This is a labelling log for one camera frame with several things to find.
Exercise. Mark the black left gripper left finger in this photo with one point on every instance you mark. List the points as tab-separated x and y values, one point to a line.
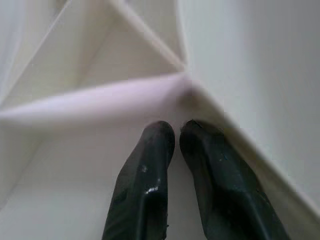
142	190

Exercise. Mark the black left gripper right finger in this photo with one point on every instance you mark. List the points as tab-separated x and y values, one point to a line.
225	190

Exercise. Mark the white plastic table top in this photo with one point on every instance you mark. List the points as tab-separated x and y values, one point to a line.
75	100

